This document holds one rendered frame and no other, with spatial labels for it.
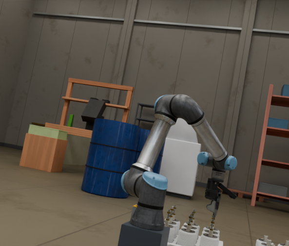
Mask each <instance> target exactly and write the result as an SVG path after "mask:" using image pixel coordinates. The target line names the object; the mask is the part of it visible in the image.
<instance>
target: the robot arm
mask: <svg viewBox="0 0 289 246"><path fill-rule="evenodd" d="M154 111H155V114H154V117H155V122H154V124H153V126H152V128H151V130H150V133H149V135H148V137H147V139H146V142H145V144H144V146H143V148H142V151H141V153H140V155H139V157H138V160H137V162H136V163H135V164H132V166H131V168H130V170H128V171H126V172H125V173H124V174H123V175H122V178H121V186H122V189H123V190H124V191H125V192H126V193H128V194H129V195H131V196H135V197H137V198H139V199H138V204H137V208H136V210H135V211H134V213H133V215H132V217H131V221H130V224H132V225H134V226H136V227H139V228H143V229H148V230H156V231H161V230H164V217H163V207H164V202H165V197H166V191H167V188H168V186H167V185H168V179H167V178H166V177H165V176H163V175H160V174H157V173H153V167H154V165H155V162H156V160H157V158H158V155H159V153H160V151H161V148H162V146H163V144H164V142H165V139H166V137H167V135H168V132H169V130H170V128H171V126H172V125H175V123H176V121H177V119H178V118H182V119H184V120H185V121H186V122H187V124H188V125H191V126H192V127H193V129H194V130H195V132H196V133H197V135H198V136H199V138H200V139H201V141H202V142H203V144H204V145H205V147H206V148H207V150H208V151H209V153H208V152H200V153H199V154H198V156H197V162H198V163H199V164H200V165H202V166H208V167H212V174H211V177H212V178H208V182H207V187H206V190H205V198H206V199H209V200H212V201H211V203H210V204H208V205H207V206H206V208H207V210H209V211H211V212H213V218H215V217H216V215H217V212H218V207H219V202H220V198H221V192H222V190H223V191H224V192H226V193H227V194H228V195H229V197H230V198H233V199H235V198H236V197H237V196H236V194H235V193H234V192H231V191H230V190H229V189H227V188H226V187H225V186H224V185H222V184H221V183H223V182H224V178H225V172H226V170H230V171H232V170H234V169H235V168H236V166H237V159H236V158H235V157H233V156H230V155H229V154H228V153H227V151H226V150H225V148H224V147H223V145H222V144H221V142H220V140H219V139H218V137H217V136H216V134H215V133H214V131H213V130H212V128H211V127H210V125H209V123H208V122H207V120H206V119H205V117H204V116H205V114H204V112H203V110H202V109H201V107H200V106H199V105H198V104H197V103H196V102H195V101H194V100H193V99H192V98H191V97H189V96H187V95H184V94H178V95H164V96H161V97H159V98H158V99H157V100H156V102H155V104H154ZM215 182H216V184H215ZM219 182H221V183H219ZM218 187H219V188H220V189H222V190H220V189H219V188H218Z"/></svg>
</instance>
